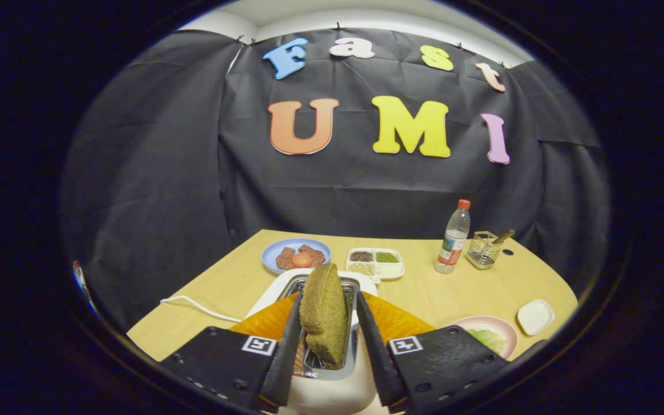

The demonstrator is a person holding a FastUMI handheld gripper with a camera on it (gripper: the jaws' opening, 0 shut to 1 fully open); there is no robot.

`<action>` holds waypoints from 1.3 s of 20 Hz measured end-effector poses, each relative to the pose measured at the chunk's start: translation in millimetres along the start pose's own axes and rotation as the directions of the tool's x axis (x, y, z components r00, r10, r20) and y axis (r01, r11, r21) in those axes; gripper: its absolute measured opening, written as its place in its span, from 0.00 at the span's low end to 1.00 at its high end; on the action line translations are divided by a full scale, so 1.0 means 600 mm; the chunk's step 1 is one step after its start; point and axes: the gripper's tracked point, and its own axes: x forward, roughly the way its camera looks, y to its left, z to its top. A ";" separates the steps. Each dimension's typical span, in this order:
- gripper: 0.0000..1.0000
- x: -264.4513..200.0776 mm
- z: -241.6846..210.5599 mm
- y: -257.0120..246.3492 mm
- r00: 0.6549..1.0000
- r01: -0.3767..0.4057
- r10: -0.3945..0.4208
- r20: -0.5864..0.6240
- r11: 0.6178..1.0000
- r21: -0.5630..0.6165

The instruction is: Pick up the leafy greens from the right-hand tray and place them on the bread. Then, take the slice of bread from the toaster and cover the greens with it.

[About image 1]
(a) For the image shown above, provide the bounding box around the wire utensil basket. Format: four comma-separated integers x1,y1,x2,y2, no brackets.
465,229,516,270

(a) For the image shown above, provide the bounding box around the white toaster cable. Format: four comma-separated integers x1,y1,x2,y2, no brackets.
160,295,243,323

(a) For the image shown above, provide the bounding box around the white toaster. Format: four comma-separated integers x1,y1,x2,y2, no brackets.
244,268,393,415

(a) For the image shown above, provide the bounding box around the small white dish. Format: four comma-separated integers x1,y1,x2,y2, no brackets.
517,299,556,336

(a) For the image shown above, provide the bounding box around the brown bread slice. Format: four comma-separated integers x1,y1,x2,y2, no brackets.
299,263,349,369

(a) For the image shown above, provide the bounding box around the pink plate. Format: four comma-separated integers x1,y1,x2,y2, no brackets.
450,316,518,361

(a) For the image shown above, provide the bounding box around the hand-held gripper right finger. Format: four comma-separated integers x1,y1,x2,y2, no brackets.
355,291,510,413

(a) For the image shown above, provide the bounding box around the clear plastic bottle red cap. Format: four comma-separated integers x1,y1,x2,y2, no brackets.
434,199,471,274

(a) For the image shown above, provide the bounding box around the white divided seed tray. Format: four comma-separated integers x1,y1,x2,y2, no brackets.
346,247,405,281

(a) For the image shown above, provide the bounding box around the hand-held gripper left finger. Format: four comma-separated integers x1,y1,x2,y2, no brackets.
159,291,305,413

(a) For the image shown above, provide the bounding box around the green lettuce leaf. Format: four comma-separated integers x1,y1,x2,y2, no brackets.
466,329,507,354

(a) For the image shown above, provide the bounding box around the blue plate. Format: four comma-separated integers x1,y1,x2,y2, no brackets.
262,238,331,274

